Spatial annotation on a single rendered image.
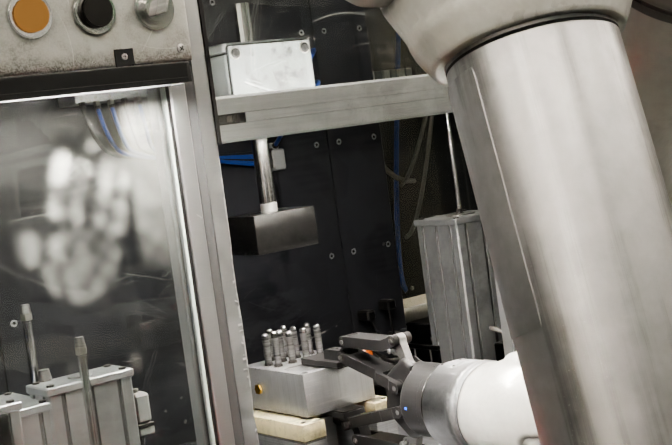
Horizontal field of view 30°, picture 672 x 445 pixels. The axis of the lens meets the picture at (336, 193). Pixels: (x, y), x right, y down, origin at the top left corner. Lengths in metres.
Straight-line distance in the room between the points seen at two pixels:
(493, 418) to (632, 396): 0.52
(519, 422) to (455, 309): 0.50
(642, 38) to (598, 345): 0.28
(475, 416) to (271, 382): 0.34
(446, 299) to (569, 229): 0.99
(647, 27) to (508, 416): 0.43
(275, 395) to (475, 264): 0.33
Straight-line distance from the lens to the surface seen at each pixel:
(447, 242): 1.61
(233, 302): 1.19
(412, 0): 0.69
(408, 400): 1.27
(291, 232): 1.45
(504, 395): 1.15
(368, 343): 1.34
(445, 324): 1.64
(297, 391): 1.40
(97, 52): 1.13
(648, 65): 0.87
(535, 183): 0.66
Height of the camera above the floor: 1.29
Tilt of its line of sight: 3 degrees down
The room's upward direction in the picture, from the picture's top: 8 degrees counter-clockwise
